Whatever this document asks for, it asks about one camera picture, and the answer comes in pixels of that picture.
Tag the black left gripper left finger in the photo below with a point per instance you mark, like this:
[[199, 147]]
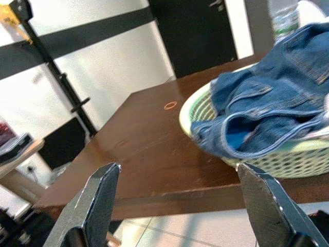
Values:
[[87, 213]]

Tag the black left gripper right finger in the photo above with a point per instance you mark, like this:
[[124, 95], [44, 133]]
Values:
[[272, 218]]

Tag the blue denim jacket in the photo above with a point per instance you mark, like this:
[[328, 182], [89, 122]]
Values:
[[282, 77]]

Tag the green plastic laundry basket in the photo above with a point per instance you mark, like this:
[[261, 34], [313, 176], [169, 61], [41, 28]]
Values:
[[282, 164]]

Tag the black box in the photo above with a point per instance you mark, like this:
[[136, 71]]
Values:
[[64, 144]]

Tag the light wooden side table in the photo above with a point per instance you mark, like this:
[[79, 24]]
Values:
[[15, 177]]

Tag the brown wooden table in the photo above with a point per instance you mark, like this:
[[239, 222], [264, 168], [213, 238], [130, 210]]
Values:
[[144, 144]]

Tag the orange rubber band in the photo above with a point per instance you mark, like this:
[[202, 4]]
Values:
[[166, 107]]

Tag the black metal stand pole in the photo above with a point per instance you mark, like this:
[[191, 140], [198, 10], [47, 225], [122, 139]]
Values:
[[60, 77]]

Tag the clear plastic water bottle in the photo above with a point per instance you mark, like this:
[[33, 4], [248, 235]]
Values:
[[285, 23]]

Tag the black door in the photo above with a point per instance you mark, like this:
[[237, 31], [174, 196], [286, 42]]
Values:
[[192, 38]]

